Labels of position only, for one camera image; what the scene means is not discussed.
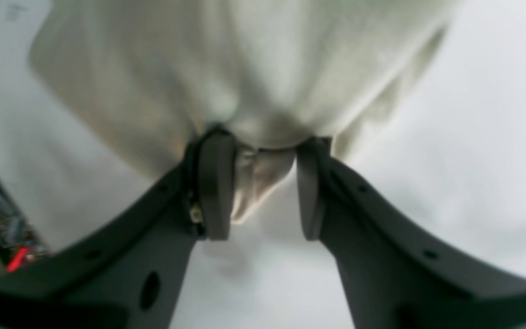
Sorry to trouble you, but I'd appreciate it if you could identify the beige T-shirt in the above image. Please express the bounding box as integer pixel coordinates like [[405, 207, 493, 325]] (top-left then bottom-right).
[[29, 0, 460, 223]]

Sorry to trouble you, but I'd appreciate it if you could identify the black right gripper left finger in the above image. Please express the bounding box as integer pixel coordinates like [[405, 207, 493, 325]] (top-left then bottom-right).
[[0, 130, 236, 329]]

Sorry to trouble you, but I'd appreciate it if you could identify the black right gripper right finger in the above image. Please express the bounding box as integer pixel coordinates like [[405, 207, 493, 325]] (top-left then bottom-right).
[[296, 139, 526, 329]]

